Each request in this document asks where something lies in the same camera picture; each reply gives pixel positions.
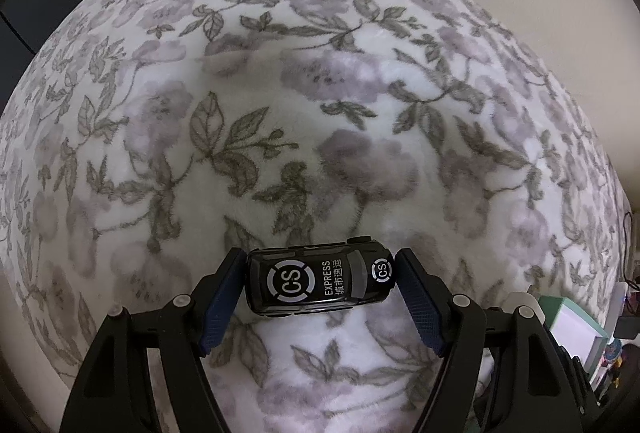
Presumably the black toy car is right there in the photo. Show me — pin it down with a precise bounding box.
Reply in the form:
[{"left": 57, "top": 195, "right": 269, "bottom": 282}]
[{"left": 245, "top": 237, "right": 398, "bottom": 315}]

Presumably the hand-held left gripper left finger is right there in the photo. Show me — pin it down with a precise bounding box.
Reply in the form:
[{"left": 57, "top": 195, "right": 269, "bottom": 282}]
[{"left": 59, "top": 248, "right": 247, "bottom": 433}]

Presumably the colourful wristwatch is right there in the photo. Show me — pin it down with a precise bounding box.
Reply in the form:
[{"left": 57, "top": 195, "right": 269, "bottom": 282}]
[{"left": 602, "top": 343, "right": 626, "bottom": 384}]

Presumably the black cable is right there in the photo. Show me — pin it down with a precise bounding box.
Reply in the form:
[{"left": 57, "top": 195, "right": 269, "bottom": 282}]
[{"left": 622, "top": 210, "right": 640, "bottom": 291}]

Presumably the teal-edged white tray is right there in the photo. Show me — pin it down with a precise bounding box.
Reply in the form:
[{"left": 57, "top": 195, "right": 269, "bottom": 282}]
[{"left": 544, "top": 295, "right": 612, "bottom": 386}]

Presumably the floral blanket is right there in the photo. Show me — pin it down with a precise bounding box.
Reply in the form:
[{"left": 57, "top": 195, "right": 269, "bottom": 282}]
[{"left": 0, "top": 0, "right": 632, "bottom": 433}]

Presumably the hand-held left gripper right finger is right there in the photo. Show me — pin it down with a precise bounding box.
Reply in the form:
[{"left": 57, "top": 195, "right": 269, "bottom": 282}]
[{"left": 395, "top": 248, "right": 586, "bottom": 433}]

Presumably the black power adapter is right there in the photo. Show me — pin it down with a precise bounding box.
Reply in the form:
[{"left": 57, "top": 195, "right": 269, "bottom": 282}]
[{"left": 616, "top": 315, "right": 640, "bottom": 339}]

